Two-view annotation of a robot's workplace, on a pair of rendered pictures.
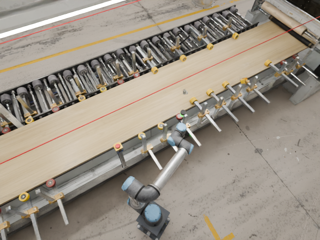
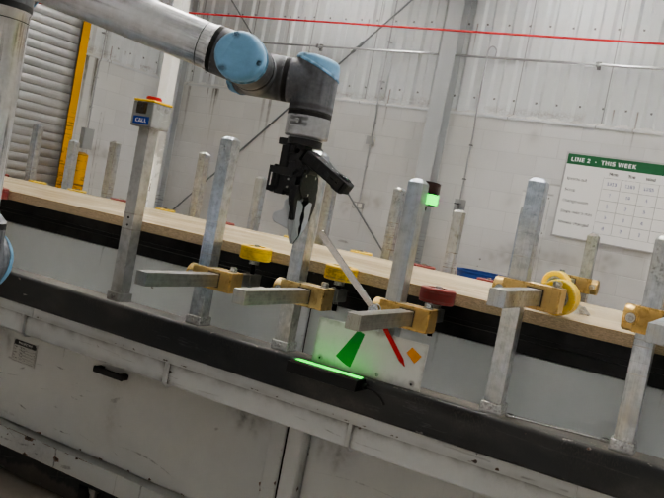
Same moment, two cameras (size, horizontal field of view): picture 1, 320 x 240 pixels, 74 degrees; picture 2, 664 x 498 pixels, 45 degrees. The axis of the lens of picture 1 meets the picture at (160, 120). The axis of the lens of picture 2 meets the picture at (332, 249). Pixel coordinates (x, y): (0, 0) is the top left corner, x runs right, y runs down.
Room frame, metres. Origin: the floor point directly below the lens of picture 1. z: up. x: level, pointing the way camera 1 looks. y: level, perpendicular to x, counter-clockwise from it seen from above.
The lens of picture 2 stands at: (0.24, -1.66, 1.04)
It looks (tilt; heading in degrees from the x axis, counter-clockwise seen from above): 3 degrees down; 61
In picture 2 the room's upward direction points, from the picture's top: 11 degrees clockwise
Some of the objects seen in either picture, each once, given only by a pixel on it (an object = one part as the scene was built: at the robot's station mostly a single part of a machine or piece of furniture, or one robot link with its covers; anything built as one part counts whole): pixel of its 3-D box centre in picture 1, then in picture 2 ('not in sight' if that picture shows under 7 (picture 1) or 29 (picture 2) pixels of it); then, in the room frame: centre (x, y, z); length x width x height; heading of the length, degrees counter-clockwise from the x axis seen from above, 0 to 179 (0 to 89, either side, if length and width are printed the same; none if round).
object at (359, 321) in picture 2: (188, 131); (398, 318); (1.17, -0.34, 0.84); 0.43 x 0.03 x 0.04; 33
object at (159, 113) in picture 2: (118, 147); (151, 116); (0.79, 0.37, 1.18); 0.07 x 0.07 x 0.08; 33
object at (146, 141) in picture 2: (122, 158); (132, 214); (0.79, 0.37, 0.93); 0.05 x 0.05 x 0.45; 33
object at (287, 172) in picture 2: not in sight; (296, 168); (0.95, -0.19, 1.11); 0.09 x 0.08 x 0.12; 124
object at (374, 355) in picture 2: not in sight; (368, 353); (1.17, -0.25, 0.75); 0.26 x 0.01 x 0.10; 123
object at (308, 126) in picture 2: not in sight; (306, 128); (0.96, -0.20, 1.19); 0.10 x 0.09 x 0.05; 34
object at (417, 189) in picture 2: (183, 126); (397, 290); (1.20, -0.27, 0.90); 0.04 x 0.04 x 0.48; 33
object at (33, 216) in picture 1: (33, 217); not in sight; (0.23, 1.14, 0.82); 0.44 x 0.03 x 0.04; 33
